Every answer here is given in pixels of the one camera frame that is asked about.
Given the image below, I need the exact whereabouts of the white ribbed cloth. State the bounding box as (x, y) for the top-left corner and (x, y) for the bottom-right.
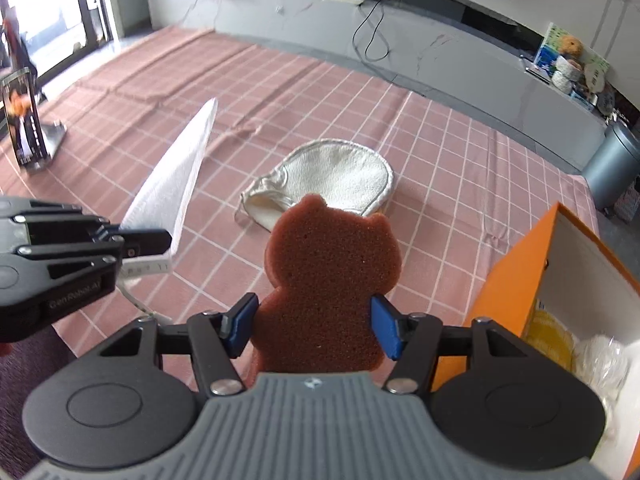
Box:
(118, 99), (218, 280)

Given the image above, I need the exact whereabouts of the red-brown bear sponge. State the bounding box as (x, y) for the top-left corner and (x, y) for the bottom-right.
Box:
(247, 194), (402, 382)

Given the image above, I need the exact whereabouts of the white round bath mitt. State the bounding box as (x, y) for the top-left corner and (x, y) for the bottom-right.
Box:
(241, 139), (394, 231)

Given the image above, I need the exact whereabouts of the phone on metal stand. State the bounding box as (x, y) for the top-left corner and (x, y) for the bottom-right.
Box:
(1, 67), (66, 172)

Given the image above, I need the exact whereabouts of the pink checkered tablecloth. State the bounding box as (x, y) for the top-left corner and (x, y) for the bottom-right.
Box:
(1, 28), (598, 354)

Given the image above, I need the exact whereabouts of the orange cardboard box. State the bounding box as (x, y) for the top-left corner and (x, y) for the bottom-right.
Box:
(431, 205), (639, 479)

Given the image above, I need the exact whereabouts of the white plastic bag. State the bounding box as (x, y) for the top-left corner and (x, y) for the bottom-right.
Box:
(572, 335), (630, 440)

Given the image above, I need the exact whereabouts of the grey metal trash can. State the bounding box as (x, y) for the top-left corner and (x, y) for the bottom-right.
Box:
(582, 120), (640, 210)

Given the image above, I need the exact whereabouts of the teddy bear on shelf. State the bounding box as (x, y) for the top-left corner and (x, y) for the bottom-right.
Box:
(558, 35), (584, 60)

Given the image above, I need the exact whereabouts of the black power cable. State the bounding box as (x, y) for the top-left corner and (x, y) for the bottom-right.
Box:
(350, 0), (402, 64)

